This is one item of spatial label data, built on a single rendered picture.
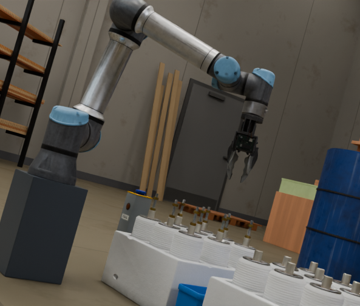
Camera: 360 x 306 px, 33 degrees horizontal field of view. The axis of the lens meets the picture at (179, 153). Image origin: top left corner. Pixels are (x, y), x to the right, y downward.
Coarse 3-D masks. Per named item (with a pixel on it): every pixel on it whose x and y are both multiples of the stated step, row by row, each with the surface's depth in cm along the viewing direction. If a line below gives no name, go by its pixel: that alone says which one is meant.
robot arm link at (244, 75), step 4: (240, 72) 193; (244, 72) 194; (244, 76) 192; (212, 80) 194; (216, 80) 193; (240, 80) 190; (244, 80) 191; (212, 84) 195; (216, 84) 194; (220, 84) 189; (240, 84) 192; (244, 84) 191; (216, 88) 196; (220, 88) 195; (224, 88) 192; (228, 88) 189; (232, 88) 190; (236, 88) 192; (240, 88) 192; (244, 88) 192; (232, 92) 195; (236, 92) 194; (240, 92) 193
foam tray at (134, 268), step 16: (112, 240) 207; (128, 240) 199; (112, 256) 204; (128, 256) 197; (144, 256) 190; (160, 256) 183; (112, 272) 202; (128, 272) 195; (144, 272) 187; (160, 272) 181; (176, 272) 176; (192, 272) 179; (208, 272) 183; (224, 272) 186; (128, 288) 192; (144, 288) 185; (160, 288) 179; (176, 288) 176; (144, 304) 183; (160, 304) 177
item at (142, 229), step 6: (138, 216) 204; (138, 222) 202; (144, 222) 201; (150, 222) 201; (156, 222) 202; (138, 228) 202; (144, 228) 201; (150, 228) 201; (132, 234) 204; (138, 234) 202; (144, 234) 201; (150, 234) 201; (144, 240) 201
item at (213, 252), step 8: (208, 240) 190; (208, 248) 190; (216, 248) 189; (224, 248) 189; (200, 256) 191; (208, 256) 189; (216, 256) 188; (224, 256) 189; (216, 264) 188; (224, 264) 190
